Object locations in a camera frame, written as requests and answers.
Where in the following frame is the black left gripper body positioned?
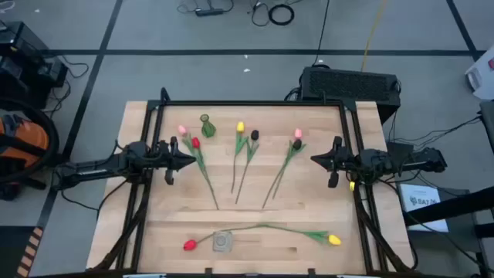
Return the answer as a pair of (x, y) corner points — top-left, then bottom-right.
(153, 137), (181, 186)

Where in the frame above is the black power brick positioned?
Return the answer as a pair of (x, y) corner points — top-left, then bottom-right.
(387, 141), (414, 159)

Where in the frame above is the thin black floor cable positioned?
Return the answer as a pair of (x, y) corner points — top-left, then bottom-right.
(389, 114), (483, 152)
(249, 0), (272, 28)

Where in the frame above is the pink artificial tulip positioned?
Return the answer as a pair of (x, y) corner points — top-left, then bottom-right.
(177, 124), (212, 194)
(272, 127), (308, 201)

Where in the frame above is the black power strip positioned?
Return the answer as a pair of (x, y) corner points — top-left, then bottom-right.
(195, 7), (225, 18)

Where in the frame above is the white printed box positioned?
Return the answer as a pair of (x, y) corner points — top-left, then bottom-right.
(397, 183), (451, 232)

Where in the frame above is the green glass vase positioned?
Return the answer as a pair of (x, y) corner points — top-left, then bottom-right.
(199, 114), (217, 139)

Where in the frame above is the black hanging cable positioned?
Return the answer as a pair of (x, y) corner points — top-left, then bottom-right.
(311, 0), (331, 66)

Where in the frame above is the white angular box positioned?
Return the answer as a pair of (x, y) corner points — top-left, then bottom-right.
(465, 56), (494, 101)

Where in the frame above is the black computer case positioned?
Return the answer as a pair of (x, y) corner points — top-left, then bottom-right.
(299, 66), (402, 124)

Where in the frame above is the red artificial tulip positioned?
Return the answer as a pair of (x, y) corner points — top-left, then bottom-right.
(183, 223), (271, 252)
(191, 137), (220, 212)

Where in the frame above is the orange black vacuum cleaner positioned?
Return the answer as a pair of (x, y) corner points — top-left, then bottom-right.
(0, 96), (61, 202)

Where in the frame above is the black equipment stack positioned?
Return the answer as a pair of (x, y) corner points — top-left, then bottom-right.
(0, 19), (69, 110)

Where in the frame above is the black metal bar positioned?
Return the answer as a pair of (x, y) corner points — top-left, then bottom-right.
(403, 188), (494, 227)

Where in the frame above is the black artificial tulip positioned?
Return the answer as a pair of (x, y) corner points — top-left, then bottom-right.
(262, 138), (308, 210)
(235, 129), (261, 205)

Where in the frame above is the yellow artificial tulip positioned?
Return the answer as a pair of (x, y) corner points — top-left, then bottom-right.
(230, 120), (250, 195)
(256, 223), (343, 247)

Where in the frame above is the yellow hanging cable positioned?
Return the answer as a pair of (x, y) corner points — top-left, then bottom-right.
(360, 0), (388, 73)

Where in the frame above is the black metal table frame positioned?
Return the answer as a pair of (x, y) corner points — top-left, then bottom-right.
(90, 87), (416, 278)

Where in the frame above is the clear cut-glass vase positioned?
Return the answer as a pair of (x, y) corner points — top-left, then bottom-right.
(212, 230), (234, 253)

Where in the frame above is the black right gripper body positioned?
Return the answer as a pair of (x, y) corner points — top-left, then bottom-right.
(327, 135), (363, 189)

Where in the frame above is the coiled black cable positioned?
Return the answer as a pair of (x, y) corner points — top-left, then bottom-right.
(268, 3), (296, 26)

